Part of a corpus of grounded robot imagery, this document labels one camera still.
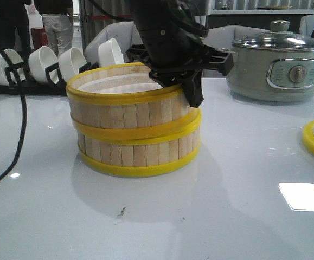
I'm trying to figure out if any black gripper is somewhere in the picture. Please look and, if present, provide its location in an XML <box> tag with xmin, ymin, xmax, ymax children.
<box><xmin>126</xmin><ymin>21</ymin><xmax>234</xmax><ymax>108</ymax></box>

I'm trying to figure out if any bamboo steamer tier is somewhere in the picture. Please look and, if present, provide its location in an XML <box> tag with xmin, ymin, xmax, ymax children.
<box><xmin>78</xmin><ymin>114</ymin><xmax>201</xmax><ymax>177</ymax></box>
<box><xmin>66</xmin><ymin>62</ymin><xmax>201</xmax><ymax>140</ymax></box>

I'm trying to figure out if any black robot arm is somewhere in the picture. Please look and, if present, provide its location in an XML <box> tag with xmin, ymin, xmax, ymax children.
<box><xmin>126</xmin><ymin>1</ymin><xmax>234</xmax><ymax>108</ymax></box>

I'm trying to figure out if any green electric cooking pot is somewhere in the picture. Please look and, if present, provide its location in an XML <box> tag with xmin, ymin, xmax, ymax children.
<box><xmin>226</xmin><ymin>47</ymin><xmax>314</xmax><ymax>102</ymax></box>

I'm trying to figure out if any left grey upholstered chair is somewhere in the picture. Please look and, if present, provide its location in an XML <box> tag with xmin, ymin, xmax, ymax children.
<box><xmin>84</xmin><ymin>22</ymin><xmax>143</xmax><ymax>63</ymax></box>

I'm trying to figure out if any white ceramic bowl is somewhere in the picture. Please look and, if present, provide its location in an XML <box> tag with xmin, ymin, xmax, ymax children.
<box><xmin>98</xmin><ymin>38</ymin><xmax>124</xmax><ymax>67</ymax></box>
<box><xmin>59</xmin><ymin>47</ymin><xmax>87</xmax><ymax>82</ymax></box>
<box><xmin>28</xmin><ymin>45</ymin><xmax>58</xmax><ymax>83</ymax></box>
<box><xmin>0</xmin><ymin>49</ymin><xmax>23</xmax><ymax>86</ymax></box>

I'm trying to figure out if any glass pot lid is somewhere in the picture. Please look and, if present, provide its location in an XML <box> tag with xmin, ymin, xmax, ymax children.
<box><xmin>232</xmin><ymin>20</ymin><xmax>314</xmax><ymax>52</ymax></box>

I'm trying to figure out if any far right grey chair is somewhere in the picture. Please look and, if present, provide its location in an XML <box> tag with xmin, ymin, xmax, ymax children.
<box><xmin>298</xmin><ymin>14</ymin><xmax>314</xmax><ymax>40</ymax></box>

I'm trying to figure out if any black bowl rack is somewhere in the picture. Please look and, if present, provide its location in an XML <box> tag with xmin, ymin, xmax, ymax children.
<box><xmin>0</xmin><ymin>62</ymin><xmax>100</xmax><ymax>96</ymax></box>

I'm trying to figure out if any person in khaki trousers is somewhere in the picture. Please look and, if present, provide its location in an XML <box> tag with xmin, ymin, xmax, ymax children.
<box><xmin>34</xmin><ymin>0</ymin><xmax>73</xmax><ymax>56</ymax></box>

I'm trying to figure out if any red waste bin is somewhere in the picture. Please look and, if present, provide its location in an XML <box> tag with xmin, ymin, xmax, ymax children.
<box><xmin>31</xmin><ymin>27</ymin><xmax>48</xmax><ymax>50</ymax></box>

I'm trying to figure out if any person in dark trousers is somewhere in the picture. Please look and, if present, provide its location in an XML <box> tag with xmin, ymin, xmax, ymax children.
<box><xmin>0</xmin><ymin>0</ymin><xmax>31</xmax><ymax>60</ymax></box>

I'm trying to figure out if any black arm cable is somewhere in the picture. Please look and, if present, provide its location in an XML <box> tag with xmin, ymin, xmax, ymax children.
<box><xmin>0</xmin><ymin>24</ymin><xmax>29</xmax><ymax>192</ymax></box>

